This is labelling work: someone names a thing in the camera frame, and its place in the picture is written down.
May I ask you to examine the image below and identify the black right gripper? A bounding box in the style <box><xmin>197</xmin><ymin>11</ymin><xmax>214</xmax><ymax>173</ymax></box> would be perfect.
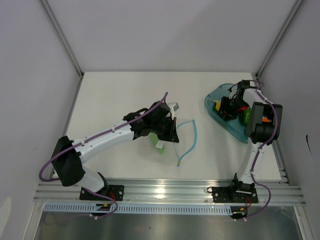
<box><xmin>215</xmin><ymin>96</ymin><xmax>248</xmax><ymax>122</ymax></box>

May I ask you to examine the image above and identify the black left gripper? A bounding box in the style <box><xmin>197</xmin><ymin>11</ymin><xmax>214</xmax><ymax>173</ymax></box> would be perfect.
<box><xmin>151</xmin><ymin>116</ymin><xmax>179</xmax><ymax>143</ymax></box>

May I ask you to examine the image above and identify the light green toy pepper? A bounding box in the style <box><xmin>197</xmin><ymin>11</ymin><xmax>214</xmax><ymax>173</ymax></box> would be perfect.
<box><xmin>148</xmin><ymin>133</ymin><xmax>165</xmax><ymax>154</ymax></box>

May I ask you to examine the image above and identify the clear zip bag teal zipper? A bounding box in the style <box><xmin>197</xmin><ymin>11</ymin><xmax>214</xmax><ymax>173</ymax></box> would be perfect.
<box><xmin>136</xmin><ymin>119</ymin><xmax>198</xmax><ymax>168</ymax></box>

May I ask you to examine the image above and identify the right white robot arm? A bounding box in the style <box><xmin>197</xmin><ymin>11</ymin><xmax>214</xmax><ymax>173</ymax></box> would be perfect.
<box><xmin>214</xmin><ymin>80</ymin><xmax>283</xmax><ymax>202</ymax></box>

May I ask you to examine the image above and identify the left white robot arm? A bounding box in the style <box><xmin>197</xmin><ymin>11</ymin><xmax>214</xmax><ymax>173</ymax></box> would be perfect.
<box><xmin>52</xmin><ymin>101</ymin><xmax>179</xmax><ymax>200</ymax></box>

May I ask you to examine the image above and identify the yellow toy lemon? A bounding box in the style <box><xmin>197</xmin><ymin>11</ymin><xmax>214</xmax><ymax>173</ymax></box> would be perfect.
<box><xmin>214</xmin><ymin>100</ymin><xmax>221</xmax><ymax>112</ymax></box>

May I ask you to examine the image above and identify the red toy chili pepper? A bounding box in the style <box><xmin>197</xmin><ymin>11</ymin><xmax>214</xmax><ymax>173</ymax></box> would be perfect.
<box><xmin>238</xmin><ymin>106</ymin><xmax>248</xmax><ymax>112</ymax></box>

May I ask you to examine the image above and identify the dark green toy bell pepper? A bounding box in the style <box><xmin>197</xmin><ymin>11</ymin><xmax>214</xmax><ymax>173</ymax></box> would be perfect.
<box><xmin>238</xmin><ymin>108</ymin><xmax>251</xmax><ymax>126</ymax></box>

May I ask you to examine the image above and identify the teal plastic tub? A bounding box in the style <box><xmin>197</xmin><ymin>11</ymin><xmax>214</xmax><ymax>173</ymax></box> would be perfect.
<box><xmin>204</xmin><ymin>83</ymin><xmax>248</xmax><ymax>144</ymax></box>

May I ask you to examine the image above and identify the orange toy pumpkin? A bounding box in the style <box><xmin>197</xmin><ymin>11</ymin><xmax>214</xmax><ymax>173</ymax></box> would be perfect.
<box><xmin>262</xmin><ymin>117</ymin><xmax>272</xmax><ymax>123</ymax></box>

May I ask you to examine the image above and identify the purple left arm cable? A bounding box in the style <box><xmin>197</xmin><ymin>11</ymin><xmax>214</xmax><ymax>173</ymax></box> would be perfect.
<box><xmin>39</xmin><ymin>91</ymin><xmax>169</xmax><ymax>182</ymax></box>

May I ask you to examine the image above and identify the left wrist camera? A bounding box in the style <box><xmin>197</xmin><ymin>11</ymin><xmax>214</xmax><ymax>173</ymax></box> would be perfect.
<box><xmin>167</xmin><ymin>102</ymin><xmax>179</xmax><ymax>112</ymax></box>

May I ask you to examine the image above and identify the aluminium mounting rail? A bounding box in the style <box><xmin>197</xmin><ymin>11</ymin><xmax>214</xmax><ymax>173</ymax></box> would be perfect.
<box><xmin>33</xmin><ymin>178</ymin><xmax>306</xmax><ymax>207</ymax></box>

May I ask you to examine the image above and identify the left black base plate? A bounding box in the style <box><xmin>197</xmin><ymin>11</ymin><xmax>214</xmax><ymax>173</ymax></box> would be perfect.
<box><xmin>79</xmin><ymin>185</ymin><xmax>125</xmax><ymax>202</ymax></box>

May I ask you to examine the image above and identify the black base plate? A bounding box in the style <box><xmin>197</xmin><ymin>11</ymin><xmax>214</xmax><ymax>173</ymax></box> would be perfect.
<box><xmin>79</xmin><ymin>185</ymin><xmax>125</xmax><ymax>202</ymax></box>
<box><xmin>206</xmin><ymin>186</ymin><xmax>259</xmax><ymax>204</ymax></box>

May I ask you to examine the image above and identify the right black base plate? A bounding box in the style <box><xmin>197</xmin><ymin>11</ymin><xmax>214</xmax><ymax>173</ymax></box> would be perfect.
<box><xmin>206</xmin><ymin>186</ymin><xmax>259</xmax><ymax>204</ymax></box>

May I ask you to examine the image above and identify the white slotted cable duct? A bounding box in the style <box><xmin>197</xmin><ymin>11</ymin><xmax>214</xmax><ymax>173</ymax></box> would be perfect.
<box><xmin>43</xmin><ymin>202</ymin><xmax>232</xmax><ymax>216</ymax></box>

